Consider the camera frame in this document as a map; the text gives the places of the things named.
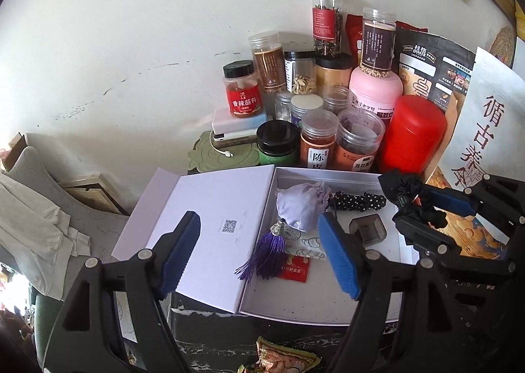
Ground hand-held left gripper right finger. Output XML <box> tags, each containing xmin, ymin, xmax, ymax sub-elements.
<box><xmin>318</xmin><ymin>212</ymin><xmax>478</xmax><ymax>373</ymax></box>

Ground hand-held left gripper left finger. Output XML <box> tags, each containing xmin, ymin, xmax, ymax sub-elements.
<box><xmin>43</xmin><ymin>211</ymin><xmax>201</xmax><ymax>373</ymax></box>

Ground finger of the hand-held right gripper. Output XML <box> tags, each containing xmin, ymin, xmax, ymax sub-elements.
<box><xmin>424</xmin><ymin>174</ymin><xmax>525</xmax><ymax>231</ymax></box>
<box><xmin>393</xmin><ymin>214</ymin><xmax>518</xmax><ymax>275</ymax></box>

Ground white printed snack packet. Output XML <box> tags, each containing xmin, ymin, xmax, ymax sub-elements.
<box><xmin>282</xmin><ymin>230</ymin><xmax>329</xmax><ymax>262</ymax></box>

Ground white hinged gift box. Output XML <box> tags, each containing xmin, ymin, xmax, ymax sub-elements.
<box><xmin>112</xmin><ymin>165</ymin><xmax>420</xmax><ymax>327</ymax></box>

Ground black scrunchie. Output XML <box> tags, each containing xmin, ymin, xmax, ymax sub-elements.
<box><xmin>377</xmin><ymin>169</ymin><xmax>449</xmax><ymax>230</ymax></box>

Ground black polka dot hair tie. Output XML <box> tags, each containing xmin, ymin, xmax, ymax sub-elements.
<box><xmin>329</xmin><ymin>191</ymin><xmax>387</xmax><ymax>214</ymax></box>

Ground purple tassel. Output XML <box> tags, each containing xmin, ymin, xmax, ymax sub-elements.
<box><xmin>235</xmin><ymin>220</ymin><xmax>290</xmax><ymax>284</ymax></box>

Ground small grey cube case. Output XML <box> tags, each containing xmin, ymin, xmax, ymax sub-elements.
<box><xmin>348</xmin><ymin>215</ymin><xmax>389</xmax><ymax>245</ymax></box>

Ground small red sachet packet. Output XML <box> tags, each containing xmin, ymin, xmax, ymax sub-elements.
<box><xmin>275</xmin><ymin>256</ymin><xmax>312</xmax><ymax>284</ymax></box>

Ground red canister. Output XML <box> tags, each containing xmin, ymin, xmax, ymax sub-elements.
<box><xmin>379</xmin><ymin>94</ymin><xmax>448</xmax><ymax>175</ymax></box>

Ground white paper bag painted print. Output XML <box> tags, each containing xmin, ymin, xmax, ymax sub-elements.
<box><xmin>424</xmin><ymin>46</ymin><xmax>525</xmax><ymax>261</ymax></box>

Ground green ornate mat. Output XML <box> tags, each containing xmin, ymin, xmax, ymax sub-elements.
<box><xmin>187</xmin><ymin>130</ymin><xmax>264</xmax><ymax>174</ymax></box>

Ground wooden picture frames stack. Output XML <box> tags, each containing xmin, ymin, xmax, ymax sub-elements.
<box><xmin>61</xmin><ymin>171</ymin><xmax>130</xmax><ymax>217</ymax></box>

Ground wide clear jar brown contents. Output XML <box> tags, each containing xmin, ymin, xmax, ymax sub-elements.
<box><xmin>333</xmin><ymin>108</ymin><xmax>387</xmax><ymax>172</ymax></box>

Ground clear jar orange label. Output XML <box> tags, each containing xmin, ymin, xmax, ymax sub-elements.
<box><xmin>300</xmin><ymin>109</ymin><xmax>339</xmax><ymax>171</ymax></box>

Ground embroidered red gold sachet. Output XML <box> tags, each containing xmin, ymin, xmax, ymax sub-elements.
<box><xmin>239</xmin><ymin>336</ymin><xmax>322</xmax><ymax>373</ymax></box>

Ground white power bank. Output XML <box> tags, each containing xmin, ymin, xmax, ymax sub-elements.
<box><xmin>210</xmin><ymin>129</ymin><xmax>258</xmax><ymax>149</ymax></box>

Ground green jar black lid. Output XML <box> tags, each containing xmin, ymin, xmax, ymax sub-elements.
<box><xmin>256</xmin><ymin>120</ymin><xmax>300</xmax><ymax>167</ymax></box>

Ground pink bottle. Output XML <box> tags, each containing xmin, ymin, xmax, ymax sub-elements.
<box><xmin>348</xmin><ymin>68</ymin><xmax>404</xmax><ymax>120</ymax></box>

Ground black stand-up pouch bag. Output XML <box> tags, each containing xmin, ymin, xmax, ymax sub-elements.
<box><xmin>394</xmin><ymin>26</ymin><xmax>477</xmax><ymax>112</ymax></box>

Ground white rectangular box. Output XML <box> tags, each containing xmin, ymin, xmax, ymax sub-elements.
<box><xmin>212</xmin><ymin>107</ymin><xmax>267</xmax><ymax>133</ymax></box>

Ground white cloth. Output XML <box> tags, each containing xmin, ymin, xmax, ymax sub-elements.
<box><xmin>0</xmin><ymin>171</ymin><xmax>92</xmax><ymax>300</ymax></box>

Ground white lid jar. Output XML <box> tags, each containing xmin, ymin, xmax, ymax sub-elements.
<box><xmin>290</xmin><ymin>94</ymin><xmax>325</xmax><ymax>128</ymax></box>

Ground green chair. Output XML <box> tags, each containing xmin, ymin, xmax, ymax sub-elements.
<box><xmin>31</xmin><ymin>291</ymin><xmax>66</xmax><ymax>361</ymax></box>

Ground clear empty jar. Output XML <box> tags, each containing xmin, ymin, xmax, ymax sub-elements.
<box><xmin>322</xmin><ymin>85</ymin><xmax>354</xmax><ymax>115</ymax></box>

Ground small clear jar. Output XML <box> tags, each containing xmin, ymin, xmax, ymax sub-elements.
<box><xmin>275</xmin><ymin>90</ymin><xmax>294</xmax><ymax>122</ymax></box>

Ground woven round coaster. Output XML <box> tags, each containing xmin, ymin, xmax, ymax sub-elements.
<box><xmin>488</xmin><ymin>25</ymin><xmax>517</xmax><ymax>69</ymax></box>

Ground red label spice jar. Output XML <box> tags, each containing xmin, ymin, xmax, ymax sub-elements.
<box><xmin>222</xmin><ymin>60</ymin><xmax>264</xmax><ymax>119</ymax></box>

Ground tall jar dark label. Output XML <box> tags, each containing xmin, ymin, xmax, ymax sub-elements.
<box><xmin>360</xmin><ymin>7</ymin><xmax>397</xmax><ymax>79</ymax></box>

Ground orange jar brown lid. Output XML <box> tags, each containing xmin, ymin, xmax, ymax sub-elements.
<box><xmin>315</xmin><ymin>53</ymin><xmax>354</xmax><ymax>91</ymax></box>

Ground black lid jar dried slices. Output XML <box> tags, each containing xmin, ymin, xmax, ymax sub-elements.
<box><xmin>284</xmin><ymin>51</ymin><xmax>318</xmax><ymax>95</ymax></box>

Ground red foil packet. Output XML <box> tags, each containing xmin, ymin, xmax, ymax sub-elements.
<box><xmin>345</xmin><ymin>14</ymin><xmax>364</xmax><ymax>67</ymax></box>

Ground clear jar brown label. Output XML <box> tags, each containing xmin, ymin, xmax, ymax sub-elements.
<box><xmin>248</xmin><ymin>31</ymin><xmax>287</xmax><ymax>95</ymax></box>

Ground tall clear tube red label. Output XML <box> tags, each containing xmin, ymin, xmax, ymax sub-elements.
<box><xmin>310</xmin><ymin>0</ymin><xmax>344</xmax><ymax>59</ymax></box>

